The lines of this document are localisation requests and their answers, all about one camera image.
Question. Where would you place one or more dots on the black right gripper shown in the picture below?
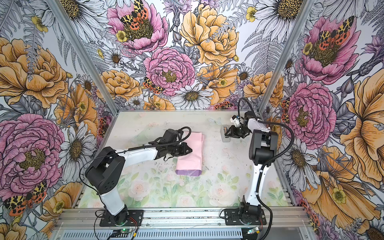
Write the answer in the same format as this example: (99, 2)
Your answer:
(233, 132)

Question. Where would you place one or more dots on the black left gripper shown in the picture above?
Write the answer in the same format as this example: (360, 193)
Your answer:
(184, 147)

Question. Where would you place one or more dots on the purple wrapping paper sheet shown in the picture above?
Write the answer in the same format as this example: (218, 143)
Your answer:
(191, 164)

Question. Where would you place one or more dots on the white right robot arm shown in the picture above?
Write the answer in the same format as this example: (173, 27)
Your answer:
(263, 147)

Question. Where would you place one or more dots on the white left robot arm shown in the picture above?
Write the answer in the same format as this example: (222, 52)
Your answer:
(106, 169)

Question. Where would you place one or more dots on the grey tape dispenser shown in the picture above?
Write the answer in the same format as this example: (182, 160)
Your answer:
(224, 130)

